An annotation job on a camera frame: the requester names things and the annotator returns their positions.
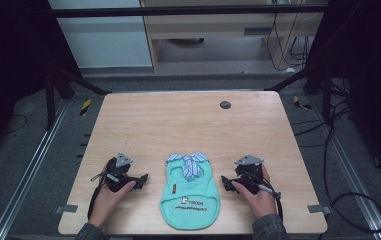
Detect aluminium floor rail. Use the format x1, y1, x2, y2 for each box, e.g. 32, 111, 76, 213
309, 95, 381, 240
0, 99, 70, 240

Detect thin black floor cable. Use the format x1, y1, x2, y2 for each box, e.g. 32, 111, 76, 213
1, 113, 29, 135

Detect person's left hand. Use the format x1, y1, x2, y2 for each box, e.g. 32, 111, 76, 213
88, 180, 137, 230

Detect mint green pet shirt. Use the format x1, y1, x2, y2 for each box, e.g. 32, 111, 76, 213
159, 151, 221, 232

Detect grey metal table bracket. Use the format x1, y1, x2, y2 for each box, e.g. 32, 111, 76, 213
55, 204, 79, 215
307, 204, 332, 215

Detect light wooden desk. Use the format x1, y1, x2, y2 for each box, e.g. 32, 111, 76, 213
139, 0, 327, 73

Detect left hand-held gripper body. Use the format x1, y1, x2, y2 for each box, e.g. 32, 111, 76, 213
105, 152, 140, 193

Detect left hand-held gripper cable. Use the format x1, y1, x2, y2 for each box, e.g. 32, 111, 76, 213
87, 171, 121, 222

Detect black metal stand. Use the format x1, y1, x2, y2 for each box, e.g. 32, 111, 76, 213
43, 64, 113, 132
264, 61, 349, 123

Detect white cabinet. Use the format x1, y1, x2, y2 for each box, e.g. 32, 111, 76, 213
47, 0, 154, 70

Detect right hand-held gripper cable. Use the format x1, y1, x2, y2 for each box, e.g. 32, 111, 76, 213
249, 173, 285, 223

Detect hand-held gripper cable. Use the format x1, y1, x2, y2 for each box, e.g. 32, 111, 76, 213
249, 173, 285, 223
87, 171, 121, 222

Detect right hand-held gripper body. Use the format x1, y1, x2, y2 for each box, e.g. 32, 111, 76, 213
232, 153, 273, 195

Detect black looped floor cable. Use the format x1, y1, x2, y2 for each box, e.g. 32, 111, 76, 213
321, 99, 381, 234

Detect person's right hand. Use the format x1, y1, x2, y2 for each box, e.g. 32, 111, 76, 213
231, 164, 278, 220

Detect black hanging desk cables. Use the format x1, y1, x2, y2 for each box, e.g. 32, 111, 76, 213
265, 0, 314, 73

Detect black horizontal frame bar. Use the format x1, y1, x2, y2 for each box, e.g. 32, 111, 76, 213
49, 3, 331, 19

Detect yellow black striped tape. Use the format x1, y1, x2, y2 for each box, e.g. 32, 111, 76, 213
79, 98, 93, 117
292, 95, 312, 111

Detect dark curtain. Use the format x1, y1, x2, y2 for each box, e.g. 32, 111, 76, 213
0, 0, 82, 168
306, 0, 381, 188

